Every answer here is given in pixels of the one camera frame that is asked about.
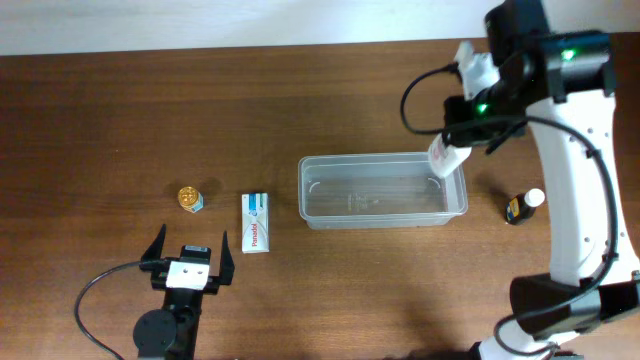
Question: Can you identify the dark syrup bottle white cap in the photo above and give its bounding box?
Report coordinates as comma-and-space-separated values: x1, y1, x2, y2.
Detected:
505, 188, 546, 225

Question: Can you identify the gold lid balm jar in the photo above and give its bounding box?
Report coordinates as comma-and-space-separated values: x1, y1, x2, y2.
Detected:
177, 186, 204, 213

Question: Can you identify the clear plastic container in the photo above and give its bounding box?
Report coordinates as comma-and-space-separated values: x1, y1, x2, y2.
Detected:
298, 152, 468, 230

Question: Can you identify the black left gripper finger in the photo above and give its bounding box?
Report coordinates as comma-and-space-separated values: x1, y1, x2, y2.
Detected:
140, 224, 166, 262
218, 232, 235, 286

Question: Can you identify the white spray bottle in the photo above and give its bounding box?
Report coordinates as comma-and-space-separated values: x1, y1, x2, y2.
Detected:
428, 134, 472, 178

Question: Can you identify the white Panadol medicine box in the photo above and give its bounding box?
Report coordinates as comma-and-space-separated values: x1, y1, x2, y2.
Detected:
241, 193, 270, 254

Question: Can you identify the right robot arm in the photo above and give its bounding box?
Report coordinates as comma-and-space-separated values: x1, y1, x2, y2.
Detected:
429, 0, 639, 359

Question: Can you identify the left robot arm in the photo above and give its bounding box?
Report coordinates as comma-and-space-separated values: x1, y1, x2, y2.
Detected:
133, 226, 235, 359

